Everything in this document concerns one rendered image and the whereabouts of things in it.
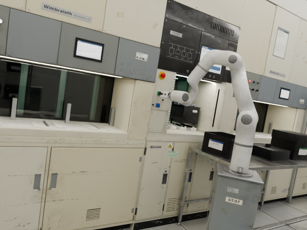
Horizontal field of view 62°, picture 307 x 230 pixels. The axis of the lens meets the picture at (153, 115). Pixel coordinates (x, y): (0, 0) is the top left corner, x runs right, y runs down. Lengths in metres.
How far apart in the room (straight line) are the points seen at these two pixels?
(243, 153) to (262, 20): 1.68
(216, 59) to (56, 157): 1.28
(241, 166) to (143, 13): 1.31
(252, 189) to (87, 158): 1.15
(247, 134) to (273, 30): 1.69
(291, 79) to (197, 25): 1.59
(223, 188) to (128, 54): 1.15
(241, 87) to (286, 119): 2.12
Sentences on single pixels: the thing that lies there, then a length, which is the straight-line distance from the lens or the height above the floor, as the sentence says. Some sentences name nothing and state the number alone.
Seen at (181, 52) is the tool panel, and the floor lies 1.57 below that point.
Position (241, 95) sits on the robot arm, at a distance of 1.74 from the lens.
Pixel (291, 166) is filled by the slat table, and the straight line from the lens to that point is 2.52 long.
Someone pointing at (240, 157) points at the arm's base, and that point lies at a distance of 1.76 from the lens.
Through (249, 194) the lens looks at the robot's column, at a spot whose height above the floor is 0.67.
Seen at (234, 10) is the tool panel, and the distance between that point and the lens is 2.69.
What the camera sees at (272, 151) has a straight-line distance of 2.44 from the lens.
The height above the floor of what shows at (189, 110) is 1.08.
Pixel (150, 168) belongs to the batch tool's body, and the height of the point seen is 0.55.
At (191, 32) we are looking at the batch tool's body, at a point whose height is 1.76.
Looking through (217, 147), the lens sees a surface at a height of 0.83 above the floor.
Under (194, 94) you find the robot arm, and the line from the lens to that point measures 1.89.
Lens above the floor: 1.20
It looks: 5 degrees down
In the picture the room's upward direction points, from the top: 9 degrees clockwise
